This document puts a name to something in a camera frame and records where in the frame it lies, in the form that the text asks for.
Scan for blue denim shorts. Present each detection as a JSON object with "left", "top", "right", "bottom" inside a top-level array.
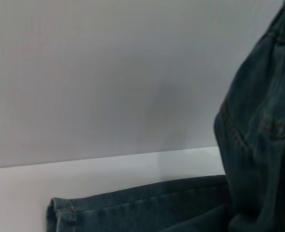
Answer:
[{"left": 45, "top": 0, "right": 285, "bottom": 232}]

